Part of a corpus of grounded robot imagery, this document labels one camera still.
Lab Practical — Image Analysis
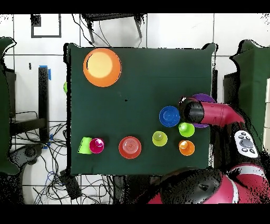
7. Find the dark green tablecloth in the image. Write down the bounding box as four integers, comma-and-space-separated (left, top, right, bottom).
64, 41, 217, 176

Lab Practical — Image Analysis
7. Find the yellow cup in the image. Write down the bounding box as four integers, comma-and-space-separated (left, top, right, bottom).
152, 130, 168, 147

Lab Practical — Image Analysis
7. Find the black chair with legs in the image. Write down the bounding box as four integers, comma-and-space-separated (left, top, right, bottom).
81, 13, 147, 44

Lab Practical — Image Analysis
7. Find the small orange-red bowl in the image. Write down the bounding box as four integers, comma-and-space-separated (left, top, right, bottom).
118, 135, 142, 160

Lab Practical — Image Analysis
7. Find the red cup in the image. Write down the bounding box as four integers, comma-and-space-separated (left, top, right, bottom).
89, 137, 105, 154

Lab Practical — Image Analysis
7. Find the blue tape strip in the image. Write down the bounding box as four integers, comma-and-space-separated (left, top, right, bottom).
39, 64, 52, 81

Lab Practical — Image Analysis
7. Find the orange cup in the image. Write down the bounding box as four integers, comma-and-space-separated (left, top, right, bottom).
178, 139, 196, 156

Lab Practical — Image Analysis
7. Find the black power adapter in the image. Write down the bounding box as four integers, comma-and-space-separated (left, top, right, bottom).
59, 170, 82, 200

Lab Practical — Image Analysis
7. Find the green cloth side table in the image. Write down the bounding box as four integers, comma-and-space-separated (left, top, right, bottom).
0, 36, 20, 175
229, 40, 270, 148

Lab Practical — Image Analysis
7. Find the large orange bowl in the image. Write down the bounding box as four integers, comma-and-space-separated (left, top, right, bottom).
82, 48, 122, 88

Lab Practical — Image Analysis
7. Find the purple bowl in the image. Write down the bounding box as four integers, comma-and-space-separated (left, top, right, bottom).
191, 93, 217, 129

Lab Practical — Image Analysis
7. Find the black metal frame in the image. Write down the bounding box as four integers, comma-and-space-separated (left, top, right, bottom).
211, 69, 218, 100
9, 67, 50, 143

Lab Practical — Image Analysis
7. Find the blue bowl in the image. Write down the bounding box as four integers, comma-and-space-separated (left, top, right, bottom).
159, 105, 181, 128

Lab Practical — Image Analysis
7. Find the light green cup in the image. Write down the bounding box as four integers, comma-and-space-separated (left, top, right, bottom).
178, 122, 195, 138

